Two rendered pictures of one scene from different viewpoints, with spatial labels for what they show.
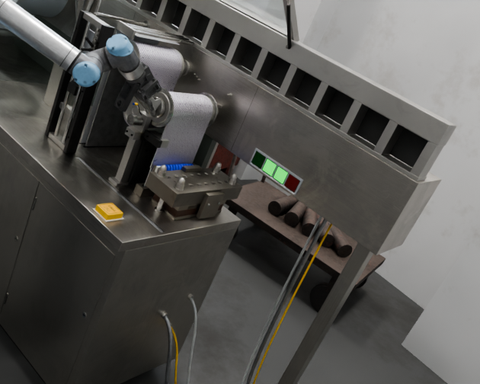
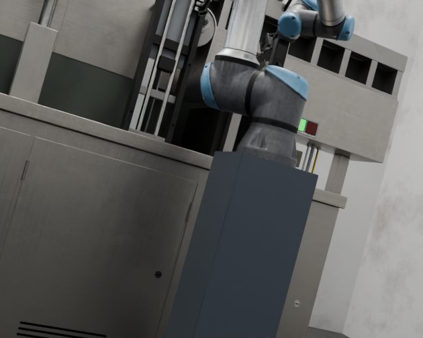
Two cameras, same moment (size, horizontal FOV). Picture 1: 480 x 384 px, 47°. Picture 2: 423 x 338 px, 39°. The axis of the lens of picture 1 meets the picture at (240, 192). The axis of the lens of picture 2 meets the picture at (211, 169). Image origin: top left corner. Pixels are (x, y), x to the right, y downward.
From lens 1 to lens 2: 2.54 m
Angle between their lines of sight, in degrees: 57
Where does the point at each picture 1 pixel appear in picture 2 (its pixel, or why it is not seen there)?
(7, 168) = (121, 184)
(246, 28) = not seen: outside the picture
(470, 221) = not seen: hidden behind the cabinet
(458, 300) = not seen: hidden behind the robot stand
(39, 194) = (197, 198)
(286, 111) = (293, 67)
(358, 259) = (340, 180)
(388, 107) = (370, 50)
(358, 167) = (359, 100)
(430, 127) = (397, 60)
